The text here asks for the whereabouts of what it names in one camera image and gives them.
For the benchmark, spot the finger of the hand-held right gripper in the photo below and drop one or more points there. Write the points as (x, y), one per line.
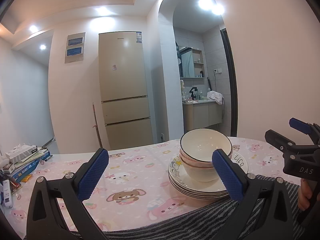
(277, 140)
(298, 124)

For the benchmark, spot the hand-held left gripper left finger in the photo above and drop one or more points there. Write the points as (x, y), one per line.
(93, 175)

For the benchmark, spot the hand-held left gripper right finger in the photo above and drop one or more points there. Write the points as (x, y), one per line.
(226, 177)

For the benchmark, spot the pink-lined ribbed white bowl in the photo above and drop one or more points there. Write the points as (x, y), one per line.
(200, 175)
(188, 161)

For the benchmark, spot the white cartoon print plate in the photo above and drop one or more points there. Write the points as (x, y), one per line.
(200, 193)
(200, 197)
(187, 184)

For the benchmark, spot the white bowl black rim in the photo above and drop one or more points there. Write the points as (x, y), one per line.
(205, 142)

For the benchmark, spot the person's right hand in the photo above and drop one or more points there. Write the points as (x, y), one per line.
(305, 195)

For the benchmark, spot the pink cartoon print tablecloth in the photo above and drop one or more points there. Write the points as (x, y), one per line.
(137, 170)

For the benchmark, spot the brown wooden stick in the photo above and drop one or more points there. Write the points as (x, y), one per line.
(97, 127)

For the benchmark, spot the grey striped mat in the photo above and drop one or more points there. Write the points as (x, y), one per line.
(200, 220)

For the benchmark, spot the beige vanity cabinet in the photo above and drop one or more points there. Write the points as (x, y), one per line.
(202, 116)

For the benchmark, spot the pale green book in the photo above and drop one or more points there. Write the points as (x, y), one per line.
(30, 158)

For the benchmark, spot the blue book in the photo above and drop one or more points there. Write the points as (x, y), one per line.
(27, 172)

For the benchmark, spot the orange packet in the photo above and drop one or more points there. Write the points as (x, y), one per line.
(27, 178)

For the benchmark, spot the white towel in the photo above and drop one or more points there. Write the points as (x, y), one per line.
(215, 97)

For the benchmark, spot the white tissue box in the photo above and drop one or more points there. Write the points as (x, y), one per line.
(21, 152)

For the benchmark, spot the small white box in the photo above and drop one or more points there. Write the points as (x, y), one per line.
(7, 168)

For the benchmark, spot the white handheld device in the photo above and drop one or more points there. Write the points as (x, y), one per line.
(7, 193)

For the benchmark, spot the black faucet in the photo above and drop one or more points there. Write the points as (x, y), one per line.
(193, 92)

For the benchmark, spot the beige three-door refrigerator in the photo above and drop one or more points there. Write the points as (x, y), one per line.
(122, 85)

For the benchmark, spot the beige figurine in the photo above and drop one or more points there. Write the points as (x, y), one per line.
(182, 88)

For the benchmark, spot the mirror cabinet with shelves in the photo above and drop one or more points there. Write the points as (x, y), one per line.
(187, 62)

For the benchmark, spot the round ceiling light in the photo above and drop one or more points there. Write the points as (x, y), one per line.
(43, 47)
(206, 2)
(102, 11)
(32, 28)

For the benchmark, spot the energy label sticker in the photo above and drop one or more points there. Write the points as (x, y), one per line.
(139, 37)

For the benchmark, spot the black door frame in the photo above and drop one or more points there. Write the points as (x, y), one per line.
(231, 85)

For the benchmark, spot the low wall socket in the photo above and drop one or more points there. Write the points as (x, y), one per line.
(162, 137)

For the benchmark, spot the white wall outlet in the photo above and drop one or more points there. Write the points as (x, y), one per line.
(217, 71)

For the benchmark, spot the grey wall panel blue screens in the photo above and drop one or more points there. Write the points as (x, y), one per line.
(75, 48)

